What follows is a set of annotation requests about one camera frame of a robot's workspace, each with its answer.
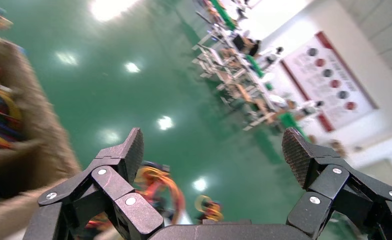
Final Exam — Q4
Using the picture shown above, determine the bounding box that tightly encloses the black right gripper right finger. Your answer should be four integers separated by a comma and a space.
281, 127, 392, 240

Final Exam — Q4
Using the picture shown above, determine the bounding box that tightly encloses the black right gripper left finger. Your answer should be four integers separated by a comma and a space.
23, 127, 166, 240

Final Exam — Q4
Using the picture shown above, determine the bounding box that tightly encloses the brown cardboard divider box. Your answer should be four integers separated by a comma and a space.
0, 31, 83, 240

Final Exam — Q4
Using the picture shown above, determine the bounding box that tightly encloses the workbench assembly line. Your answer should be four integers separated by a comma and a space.
191, 0, 319, 133

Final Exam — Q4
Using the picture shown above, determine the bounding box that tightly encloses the grey power supply with cables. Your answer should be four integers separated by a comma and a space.
133, 160, 187, 228
194, 194, 225, 223

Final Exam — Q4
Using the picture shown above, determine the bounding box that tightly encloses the red framed wall poster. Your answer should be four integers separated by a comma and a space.
279, 30, 380, 134

